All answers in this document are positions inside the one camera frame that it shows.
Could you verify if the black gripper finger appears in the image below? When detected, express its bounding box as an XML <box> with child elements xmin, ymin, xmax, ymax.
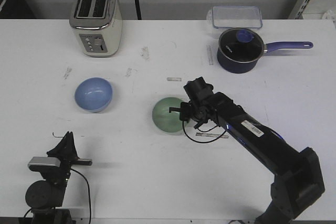
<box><xmin>62</xmin><ymin>131</ymin><xmax>78</xmax><ymax>157</ymax></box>
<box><xmin>169</xmin><ymin>107</ymin><xmax>181</xmax><ymax>113</ymax></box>

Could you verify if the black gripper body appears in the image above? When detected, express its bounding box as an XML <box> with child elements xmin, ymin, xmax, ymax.
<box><xmin>40</xmin><ymin>144</ymin><xmax>92</xmax><ymax>182</ymax></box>
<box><xmin>179</xmin><ymin>77</ymin><xmax>218</xmax><ymax>129</ymax></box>

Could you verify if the green bowl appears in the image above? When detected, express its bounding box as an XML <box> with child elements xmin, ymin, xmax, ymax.
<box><xmin>152</xmin><ymin>97</ymin><xmax>183</xmax><ymax>133</ymax></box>

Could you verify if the blue bowl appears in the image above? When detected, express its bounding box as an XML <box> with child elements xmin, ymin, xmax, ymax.
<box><xmin>74</xmin><ymin>77</ymin><xmax>113</xmax><ymax>113</ymax></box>

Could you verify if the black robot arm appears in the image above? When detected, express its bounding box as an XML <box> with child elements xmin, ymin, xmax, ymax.
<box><xmin>25</xmin><ymin>132</ymin><xmax>92</xmax><ymax>223</ymax></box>
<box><xmin>169</xmin><ymin>77</ymin><xmax>325</xmax><ymax>223</ymax></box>

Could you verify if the dark blue saucepan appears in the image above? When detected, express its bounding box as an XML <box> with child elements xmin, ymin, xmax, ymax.
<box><xmin>217</xmin><ymin>27</ymin><xmax>313</xmax><ymax>73</ymax></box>

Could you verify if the glass pot lid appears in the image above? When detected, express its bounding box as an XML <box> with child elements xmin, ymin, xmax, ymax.
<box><xmin>219</xmin><ymin>28</ymin><xmax>264</xmax><ymax>63</ymax></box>

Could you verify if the clear plastic food container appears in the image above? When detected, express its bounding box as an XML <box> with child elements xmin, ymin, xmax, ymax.
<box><xmin>206</xmin><ymin>6</ymin><xmax>263</xmax><ymax>38</ymax></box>

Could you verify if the cream toaster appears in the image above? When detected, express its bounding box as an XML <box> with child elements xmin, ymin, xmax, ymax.
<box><xmin>69</xmin><ymin>0</ymin><xmax>123</xmax><ymax>58</ymax></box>

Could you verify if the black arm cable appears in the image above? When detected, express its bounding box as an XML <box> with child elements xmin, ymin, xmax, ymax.
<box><xmin>70</xmin><ymin>168</ymin><xmax>92</xmax><ymax>224</ymax></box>
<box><xmin>182</xmin><ymin>120</ymin><xmax>229</xmax><ymax>144</ymax></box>

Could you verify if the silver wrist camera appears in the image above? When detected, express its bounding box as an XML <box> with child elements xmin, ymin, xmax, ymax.
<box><xmin>27</xmin><ymin>156</ymin><xmax>61</xmax><ymax>172</ymax></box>

